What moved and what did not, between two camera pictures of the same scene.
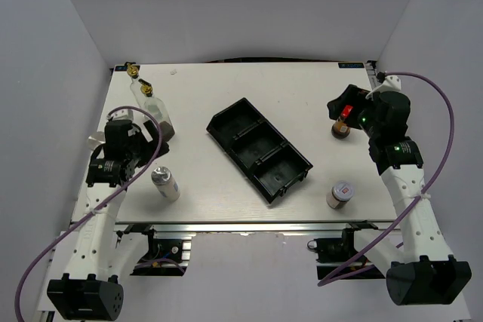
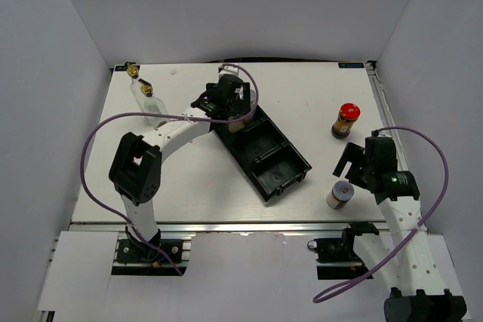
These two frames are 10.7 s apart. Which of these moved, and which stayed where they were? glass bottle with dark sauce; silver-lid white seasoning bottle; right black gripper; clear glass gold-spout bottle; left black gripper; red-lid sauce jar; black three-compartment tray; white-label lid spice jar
Moved: left black gripper; right black gripper; silver-lid white seasoning bottle
Stayed: white-label lid spice jar; red-lid sauce jar; clear glass gold-spout bottle; glass bottle with dark sauce; black three-compartment tray
